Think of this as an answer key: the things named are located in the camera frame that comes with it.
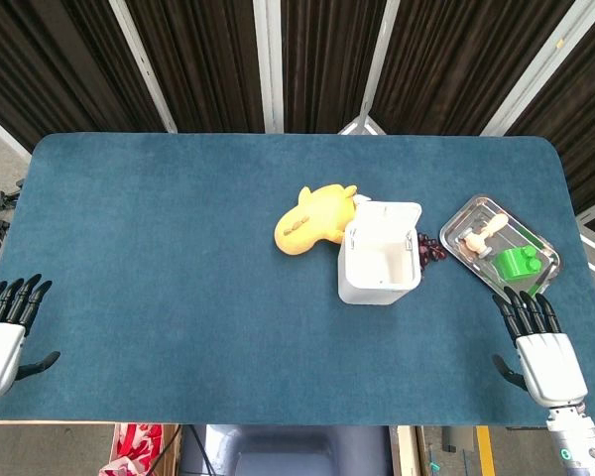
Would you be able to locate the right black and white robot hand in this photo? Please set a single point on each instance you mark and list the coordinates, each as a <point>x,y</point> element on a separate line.
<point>550,362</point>

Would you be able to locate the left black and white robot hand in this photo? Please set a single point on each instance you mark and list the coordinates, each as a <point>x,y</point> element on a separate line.
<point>0,349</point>

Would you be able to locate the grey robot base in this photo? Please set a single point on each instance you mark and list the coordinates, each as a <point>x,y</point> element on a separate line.
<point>287,451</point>

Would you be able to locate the white plastic box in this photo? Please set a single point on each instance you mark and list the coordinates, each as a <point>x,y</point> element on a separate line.
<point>377,277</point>

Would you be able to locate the green plastic block toy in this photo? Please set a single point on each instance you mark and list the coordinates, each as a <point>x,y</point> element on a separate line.
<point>518,263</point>

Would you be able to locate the wooden stamp toy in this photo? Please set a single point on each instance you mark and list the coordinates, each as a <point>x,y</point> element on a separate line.
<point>481,238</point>

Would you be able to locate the stainless steel tray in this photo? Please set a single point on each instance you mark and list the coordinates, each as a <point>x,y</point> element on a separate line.
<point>476,218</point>

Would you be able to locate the dark purple grapes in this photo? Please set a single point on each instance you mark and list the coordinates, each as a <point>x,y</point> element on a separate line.
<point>430,250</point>

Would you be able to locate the red and white bag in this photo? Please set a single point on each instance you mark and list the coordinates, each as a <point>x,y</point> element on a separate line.
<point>134,448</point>

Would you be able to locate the wooden board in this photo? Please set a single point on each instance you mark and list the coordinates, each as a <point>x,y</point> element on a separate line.
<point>407,451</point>

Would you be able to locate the blue table mat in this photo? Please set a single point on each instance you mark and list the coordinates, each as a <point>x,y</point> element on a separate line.
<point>178,277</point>

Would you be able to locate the yellow plush toy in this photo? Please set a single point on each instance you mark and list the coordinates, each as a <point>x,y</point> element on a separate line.
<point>315,223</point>

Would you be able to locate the dark brown curtain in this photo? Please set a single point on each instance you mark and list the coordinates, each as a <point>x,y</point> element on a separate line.
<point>213,59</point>

